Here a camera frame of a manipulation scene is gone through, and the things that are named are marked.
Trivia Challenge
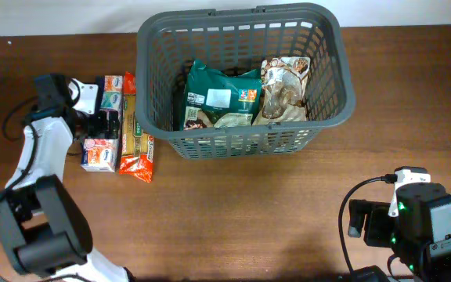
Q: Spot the blue Kleenex tissue pack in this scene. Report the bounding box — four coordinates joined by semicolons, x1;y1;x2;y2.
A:
81;75;124;172

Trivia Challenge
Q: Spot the orange spaghetti packet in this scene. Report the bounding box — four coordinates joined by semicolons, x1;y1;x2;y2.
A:
118;71;154;183

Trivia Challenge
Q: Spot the dark green snack bag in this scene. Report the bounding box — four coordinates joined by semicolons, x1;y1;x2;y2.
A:
179;60;262;131

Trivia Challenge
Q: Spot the grey plastic slotted basket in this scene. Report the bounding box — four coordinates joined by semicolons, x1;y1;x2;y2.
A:
135;3;355;160

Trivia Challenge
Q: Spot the beige Pantree pouch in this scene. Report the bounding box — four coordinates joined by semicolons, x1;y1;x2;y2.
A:
253;56;311;125

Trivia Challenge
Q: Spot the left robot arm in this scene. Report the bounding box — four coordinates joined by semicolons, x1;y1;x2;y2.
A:
0;74;135;281

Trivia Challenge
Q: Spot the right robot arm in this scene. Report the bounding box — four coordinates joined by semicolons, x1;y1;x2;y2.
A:
348;183;451;281

